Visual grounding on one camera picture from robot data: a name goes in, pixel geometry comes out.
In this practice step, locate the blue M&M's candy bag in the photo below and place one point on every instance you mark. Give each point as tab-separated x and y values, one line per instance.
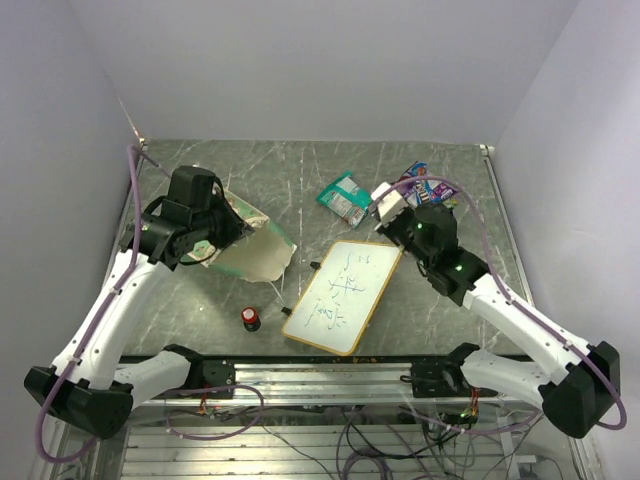
424	191

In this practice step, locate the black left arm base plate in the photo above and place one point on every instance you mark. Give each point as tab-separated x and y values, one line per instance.
210	374

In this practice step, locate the small yellow-framed whiteboard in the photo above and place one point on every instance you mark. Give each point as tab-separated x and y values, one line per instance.
335	309

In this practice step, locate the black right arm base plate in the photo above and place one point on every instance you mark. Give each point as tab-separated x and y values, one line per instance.
437	376

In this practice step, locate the teal snack packet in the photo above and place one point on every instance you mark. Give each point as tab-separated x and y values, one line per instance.
347	199

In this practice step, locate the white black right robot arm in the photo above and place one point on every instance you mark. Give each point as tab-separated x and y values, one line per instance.
572	381

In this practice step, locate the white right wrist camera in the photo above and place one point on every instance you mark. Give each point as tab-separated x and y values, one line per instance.
386	203

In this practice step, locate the aluminium frame rail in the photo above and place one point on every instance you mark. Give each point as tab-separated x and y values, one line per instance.
292	381

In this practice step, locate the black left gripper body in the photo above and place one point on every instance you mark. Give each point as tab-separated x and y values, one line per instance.
218	224

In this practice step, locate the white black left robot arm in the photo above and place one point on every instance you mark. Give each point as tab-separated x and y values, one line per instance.
84	385

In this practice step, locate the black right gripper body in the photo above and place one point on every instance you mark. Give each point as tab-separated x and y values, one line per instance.
400	230

